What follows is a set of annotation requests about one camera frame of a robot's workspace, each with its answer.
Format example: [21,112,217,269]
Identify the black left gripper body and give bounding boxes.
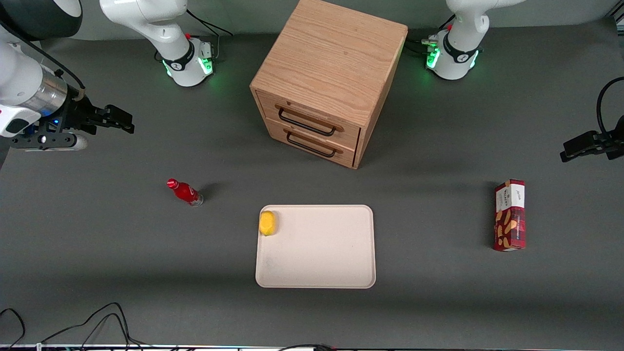
[601,115,624,161]

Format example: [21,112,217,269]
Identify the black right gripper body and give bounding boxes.
[61,93,106,135]

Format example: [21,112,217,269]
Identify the wooden drawer with gripped handle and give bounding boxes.
[256,90,362,152]

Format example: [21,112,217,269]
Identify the wooden drawer cabinet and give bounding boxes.
[250,0,409,170]

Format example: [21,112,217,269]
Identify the wooden drawer kept shut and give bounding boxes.
[265,118,360,169]

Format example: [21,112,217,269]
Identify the red bottle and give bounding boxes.
[167,178,204,208]

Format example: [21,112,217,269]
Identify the red cookie box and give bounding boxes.
[492,179,527,252]

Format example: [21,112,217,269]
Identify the yellow lemon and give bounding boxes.
[259,210,277,237]

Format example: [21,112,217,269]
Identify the beige plastic tray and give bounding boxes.
[255,205,376,289]

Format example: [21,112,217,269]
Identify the black looped gripper cable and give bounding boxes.
[597,77,624,135]

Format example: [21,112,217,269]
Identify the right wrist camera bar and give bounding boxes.
[10,132,89,152]

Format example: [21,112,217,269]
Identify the black right base cable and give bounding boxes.
[185,9,234,62]

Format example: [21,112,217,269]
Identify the black table cable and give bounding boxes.
[41,302,147,348]
[277,343,338,351]
[0,308,26,350]
[78,313,142,351]

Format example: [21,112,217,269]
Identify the black left base cables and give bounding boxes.
[406,14,457,56]

